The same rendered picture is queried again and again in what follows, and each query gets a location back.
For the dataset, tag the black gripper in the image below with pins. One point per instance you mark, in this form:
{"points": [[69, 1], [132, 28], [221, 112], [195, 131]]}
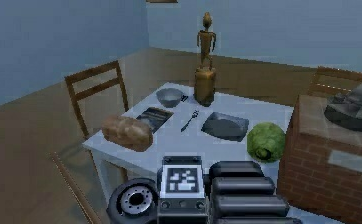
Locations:
{"points": [[133, 201]]}

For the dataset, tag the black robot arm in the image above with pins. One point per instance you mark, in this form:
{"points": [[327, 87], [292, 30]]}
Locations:
{"points": [[235, 193]]}

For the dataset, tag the brown wooden chair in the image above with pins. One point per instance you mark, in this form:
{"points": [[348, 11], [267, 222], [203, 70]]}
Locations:
{"points": [[75, 190], [89, 90], [335, 81]]}

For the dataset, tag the brown bread loaf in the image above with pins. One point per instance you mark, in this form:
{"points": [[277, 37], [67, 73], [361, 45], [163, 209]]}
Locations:
{"points": [[126, 132]]}

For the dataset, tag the white table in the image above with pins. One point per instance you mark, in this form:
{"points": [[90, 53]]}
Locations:
{"points": [[182, 140]]}

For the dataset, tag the dark flat book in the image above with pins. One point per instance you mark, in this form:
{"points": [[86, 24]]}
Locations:
{"points": [[155, 118]]}

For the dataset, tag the grey bowl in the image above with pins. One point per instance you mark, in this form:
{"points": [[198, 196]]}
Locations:
{"points": [[169, 96]]}

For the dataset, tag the small black object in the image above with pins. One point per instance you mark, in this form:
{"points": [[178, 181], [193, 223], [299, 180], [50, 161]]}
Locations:
{"points": [[184, 98]]}

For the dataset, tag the grey square plate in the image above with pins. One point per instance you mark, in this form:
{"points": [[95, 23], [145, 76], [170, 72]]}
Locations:
{"points": [[225, 126]]}

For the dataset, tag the green lettuce head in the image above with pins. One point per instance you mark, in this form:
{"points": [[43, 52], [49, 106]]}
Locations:
{"points": [[265, 142]]}

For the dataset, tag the golden figure statue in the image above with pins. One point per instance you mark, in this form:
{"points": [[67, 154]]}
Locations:
{"points": [[205, 66]]}

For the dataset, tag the brown framed picture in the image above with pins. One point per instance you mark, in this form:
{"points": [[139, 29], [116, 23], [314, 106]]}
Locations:
{"points": [[161, 1]]}

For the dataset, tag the dark grey sculpture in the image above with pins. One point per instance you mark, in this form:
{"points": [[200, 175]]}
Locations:
{"points": [[352, 106]]}

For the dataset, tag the red brick pedestal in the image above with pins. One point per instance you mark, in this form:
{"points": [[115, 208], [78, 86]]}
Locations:
{"points": [[325, 166]]}

